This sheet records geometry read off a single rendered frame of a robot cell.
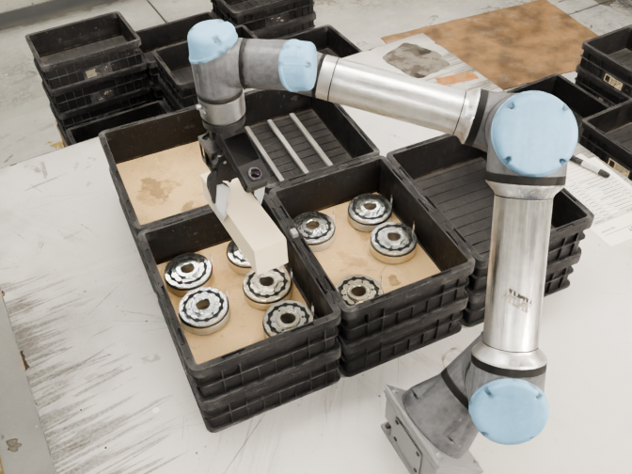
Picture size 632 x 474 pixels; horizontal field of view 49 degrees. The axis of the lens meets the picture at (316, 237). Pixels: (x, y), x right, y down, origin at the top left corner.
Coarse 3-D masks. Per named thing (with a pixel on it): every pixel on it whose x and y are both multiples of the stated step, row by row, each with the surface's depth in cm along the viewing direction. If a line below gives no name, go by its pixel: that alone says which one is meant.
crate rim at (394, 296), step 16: (368, 160) 161; (384, 160) 161; (320, 176) 158; (400, 176) 157; (272, 192) 154; (416, 192) 153; (288, 224) 147; (304, 240) 143; (464, 256) 139; (320, 272) 137; (448, 272) 136; (464, 272) 137; (400, 288) 133; (416, 288) 133; (432, 288) 135; (368, 304) 130; (384, 304) 132
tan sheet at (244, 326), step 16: (208, 256) 155; (224, 256) 154; (160, 272) 151; (224, 272) 151; (224, 288) 148; (240, 288) 147; (176, 304) 145; (240, 304) 144; (240, 320) 141; (256, 320) 141; (192, 336) 139; (208, 336) 139; (224, 336) 138; (240, 336) 138; (256, 336) 138; (192, 352) 136; (208, 352) 136; (224, 352) 136
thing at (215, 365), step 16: (272, 208) 150; (160, 224) 148; (176, 224) 148; (144, 240) 144; (304, 256) 140; (160, 288) 135; (320, 288) 134; (336, 304) 131; (176, 320) 129; (320, 320) 128; (336, 320) 129; (176, 336) 127; (272, 336) 126; (288, 336) 126; (304, 336) 127; (240, 352) 123; (256, 352) 124; (192, 368) 121; (208, 368) 121; (224, 368) 123
